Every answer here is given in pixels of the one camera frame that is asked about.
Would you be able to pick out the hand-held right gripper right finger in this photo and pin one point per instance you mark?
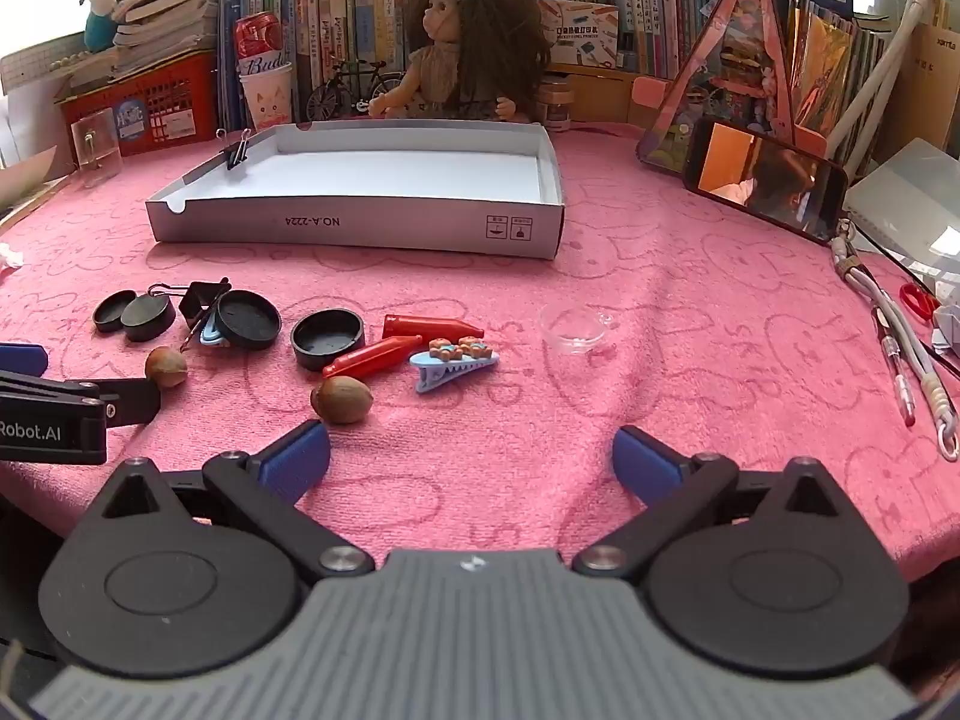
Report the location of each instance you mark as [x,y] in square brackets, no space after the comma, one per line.
[649,465]

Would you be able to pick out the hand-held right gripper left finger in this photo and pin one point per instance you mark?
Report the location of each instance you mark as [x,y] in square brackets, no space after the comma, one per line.
[289,461]

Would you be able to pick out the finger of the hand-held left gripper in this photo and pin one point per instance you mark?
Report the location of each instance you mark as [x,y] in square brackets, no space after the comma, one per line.
[22,360]
[131,401]

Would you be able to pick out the small brown nut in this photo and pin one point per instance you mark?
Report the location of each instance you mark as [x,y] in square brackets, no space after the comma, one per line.
[166,367]

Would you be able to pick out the large brown nut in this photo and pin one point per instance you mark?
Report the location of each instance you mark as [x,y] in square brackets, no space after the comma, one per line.
[341,400]

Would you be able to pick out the small black round lid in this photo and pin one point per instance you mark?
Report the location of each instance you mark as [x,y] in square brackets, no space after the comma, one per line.
[112,309]
[148,319]

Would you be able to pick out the light blue plastic clip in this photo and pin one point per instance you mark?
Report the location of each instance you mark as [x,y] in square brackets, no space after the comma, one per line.
[212,336]

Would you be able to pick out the large black binder clip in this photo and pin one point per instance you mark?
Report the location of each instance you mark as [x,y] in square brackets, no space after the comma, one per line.
[196,300]

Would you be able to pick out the deep black round cap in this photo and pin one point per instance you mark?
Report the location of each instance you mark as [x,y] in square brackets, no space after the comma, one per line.
[326,345]

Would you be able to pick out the large black round lid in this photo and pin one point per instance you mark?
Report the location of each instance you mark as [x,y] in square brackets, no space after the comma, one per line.
[247,319]

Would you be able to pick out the clear round plastic dish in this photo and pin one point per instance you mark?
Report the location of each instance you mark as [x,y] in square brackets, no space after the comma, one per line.
[574,330]

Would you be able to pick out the blue bear hair clip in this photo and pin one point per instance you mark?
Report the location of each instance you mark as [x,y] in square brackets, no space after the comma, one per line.
[450,371]

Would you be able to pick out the white cardboard box tray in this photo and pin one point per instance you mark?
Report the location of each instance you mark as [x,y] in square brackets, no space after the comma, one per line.
[375,172]

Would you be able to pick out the pink bunny print cloth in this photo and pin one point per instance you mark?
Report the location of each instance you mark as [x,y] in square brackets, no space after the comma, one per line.
[675,390]

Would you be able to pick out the white crumpled tissue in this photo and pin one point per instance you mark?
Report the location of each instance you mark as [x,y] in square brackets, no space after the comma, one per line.
[9,256]

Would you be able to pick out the clear acrylic block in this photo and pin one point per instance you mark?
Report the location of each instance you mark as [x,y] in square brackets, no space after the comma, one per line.
[96,150]

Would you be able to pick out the red clear pen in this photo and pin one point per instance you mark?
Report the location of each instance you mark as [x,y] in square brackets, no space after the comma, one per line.
[896,367]

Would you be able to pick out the small black binder clip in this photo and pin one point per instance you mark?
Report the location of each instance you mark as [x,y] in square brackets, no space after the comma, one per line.
[238,152]

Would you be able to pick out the red plastic crate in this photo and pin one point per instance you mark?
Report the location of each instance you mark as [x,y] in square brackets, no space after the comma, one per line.
[150,101]

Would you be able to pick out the black smartphone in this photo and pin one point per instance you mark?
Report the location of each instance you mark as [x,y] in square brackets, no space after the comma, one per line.
[757,172]

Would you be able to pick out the red scissors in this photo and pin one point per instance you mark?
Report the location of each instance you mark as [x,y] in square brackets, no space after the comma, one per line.
[915,300]

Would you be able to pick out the white cat print paper cup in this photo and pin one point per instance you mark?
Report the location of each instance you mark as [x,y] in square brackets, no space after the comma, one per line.
[266,101]

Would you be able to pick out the black toy bicycle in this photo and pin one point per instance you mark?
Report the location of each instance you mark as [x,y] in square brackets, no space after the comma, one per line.
[319,103]

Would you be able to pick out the blue white plush toy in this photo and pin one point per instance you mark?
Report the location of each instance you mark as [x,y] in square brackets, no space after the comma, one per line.
[101,15]

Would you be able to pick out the stack of lying books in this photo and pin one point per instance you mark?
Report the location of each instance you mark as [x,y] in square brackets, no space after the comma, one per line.
[165,22]

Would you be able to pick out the brown cardboard shelf box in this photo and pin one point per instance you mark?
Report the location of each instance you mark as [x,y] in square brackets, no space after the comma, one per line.
[607,94]

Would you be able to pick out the small jar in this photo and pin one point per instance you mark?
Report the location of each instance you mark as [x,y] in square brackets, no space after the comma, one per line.
[555,101]

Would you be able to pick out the translucent plastic folder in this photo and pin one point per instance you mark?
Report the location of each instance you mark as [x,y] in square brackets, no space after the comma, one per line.
[907,187]

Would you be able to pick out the red beer can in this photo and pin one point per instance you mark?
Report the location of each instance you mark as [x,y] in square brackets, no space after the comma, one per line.
[259,37]

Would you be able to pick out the pink house-shaped stand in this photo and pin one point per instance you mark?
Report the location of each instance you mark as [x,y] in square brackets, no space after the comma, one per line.
[750,90]

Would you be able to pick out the colourful printed carton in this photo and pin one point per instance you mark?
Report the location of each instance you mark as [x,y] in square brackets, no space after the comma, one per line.
[581,34]

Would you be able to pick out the row of standing books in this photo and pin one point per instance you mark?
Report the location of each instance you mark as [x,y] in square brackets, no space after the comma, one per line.
[660,15]

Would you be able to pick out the brown haired doll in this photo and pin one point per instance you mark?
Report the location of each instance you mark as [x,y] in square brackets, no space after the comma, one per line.
[480,37]

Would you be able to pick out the brown cardboard sheet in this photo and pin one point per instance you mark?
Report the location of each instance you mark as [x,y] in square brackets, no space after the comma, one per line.
[937,90]

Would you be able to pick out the white plastic pipe frame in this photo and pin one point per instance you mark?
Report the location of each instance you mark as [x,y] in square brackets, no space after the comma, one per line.
[882,71]

